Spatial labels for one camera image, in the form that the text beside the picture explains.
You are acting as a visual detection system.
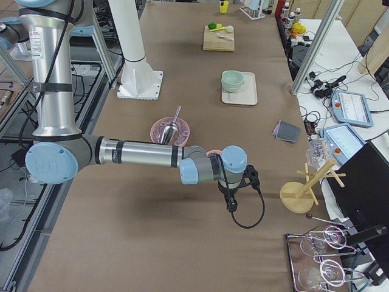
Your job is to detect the clear plastic bag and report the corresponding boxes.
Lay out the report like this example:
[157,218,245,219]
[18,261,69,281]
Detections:
[306,138,332,169]

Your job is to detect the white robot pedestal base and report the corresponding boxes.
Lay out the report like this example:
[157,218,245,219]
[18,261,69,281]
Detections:
[109,0,164,100]

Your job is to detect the lower wine glass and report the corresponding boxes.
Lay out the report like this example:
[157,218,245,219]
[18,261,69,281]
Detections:
[298,259,345,291]

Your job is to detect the white ceramic spoon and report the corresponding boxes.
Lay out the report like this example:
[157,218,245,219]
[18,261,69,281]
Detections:
[216,33,234,41]

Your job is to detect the grey folded cloth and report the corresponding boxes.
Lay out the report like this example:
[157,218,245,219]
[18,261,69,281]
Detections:
[272,120,301,144]

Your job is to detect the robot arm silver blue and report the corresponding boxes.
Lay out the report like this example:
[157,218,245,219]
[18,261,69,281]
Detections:
[18,1,260,212]

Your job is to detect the small pink bowl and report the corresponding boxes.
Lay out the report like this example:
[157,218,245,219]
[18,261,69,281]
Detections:
[206,150,222,156]

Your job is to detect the lower teach pendant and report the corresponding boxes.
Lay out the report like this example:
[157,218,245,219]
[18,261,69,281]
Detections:
[320,123,366,165]

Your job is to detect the teach pendant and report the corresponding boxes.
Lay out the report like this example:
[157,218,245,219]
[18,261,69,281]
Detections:
[331,90,374,128]
[320,123,366,165]

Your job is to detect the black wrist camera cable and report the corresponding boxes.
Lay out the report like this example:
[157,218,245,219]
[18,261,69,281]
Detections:
[227,182,266,229]

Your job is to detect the wine glass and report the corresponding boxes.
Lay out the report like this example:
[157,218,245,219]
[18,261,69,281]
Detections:
[300,226,346,256]
[298,259,345,291]

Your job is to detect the upper teach pendant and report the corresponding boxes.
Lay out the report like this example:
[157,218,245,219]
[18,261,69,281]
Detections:
[331,90,374,128]

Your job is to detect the wooden mug tree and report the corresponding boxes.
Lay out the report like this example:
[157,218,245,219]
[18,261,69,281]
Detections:
[280,149,346,214]

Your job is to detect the cream rabbit tray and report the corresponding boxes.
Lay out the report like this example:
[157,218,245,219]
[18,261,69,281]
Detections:
[221,72,258,106]

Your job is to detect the large pink ice bowl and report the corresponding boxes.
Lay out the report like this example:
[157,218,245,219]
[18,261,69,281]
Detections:
[150,117,190,147]

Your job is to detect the upper wine glass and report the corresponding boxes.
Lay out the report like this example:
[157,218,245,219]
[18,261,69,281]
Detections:
[300,226,346,256]

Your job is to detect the yellow cup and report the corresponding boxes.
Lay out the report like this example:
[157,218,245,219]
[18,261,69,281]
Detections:
[219,0,229,14]

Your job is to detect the black wire glass rack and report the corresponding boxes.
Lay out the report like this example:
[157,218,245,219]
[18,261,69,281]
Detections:
[286,214,373,291]

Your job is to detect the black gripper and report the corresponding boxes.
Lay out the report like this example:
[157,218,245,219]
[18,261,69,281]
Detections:
[218,164,259,213]

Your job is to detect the wooden cutting board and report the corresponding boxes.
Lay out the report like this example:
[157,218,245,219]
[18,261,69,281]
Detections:
[202,26,235,52]

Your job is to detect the metal ice scoop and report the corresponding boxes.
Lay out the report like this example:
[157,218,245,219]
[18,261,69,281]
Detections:
[159,105,182,145]

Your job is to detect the black monitor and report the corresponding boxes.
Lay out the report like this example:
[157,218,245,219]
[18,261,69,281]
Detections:
[328,142,388,231]

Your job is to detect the aluminium frame post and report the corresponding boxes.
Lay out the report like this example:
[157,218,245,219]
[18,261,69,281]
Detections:
[291,0,344,96]

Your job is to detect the stacked green bowls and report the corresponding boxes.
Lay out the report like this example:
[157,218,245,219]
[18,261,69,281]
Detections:
[221,70,244,92]

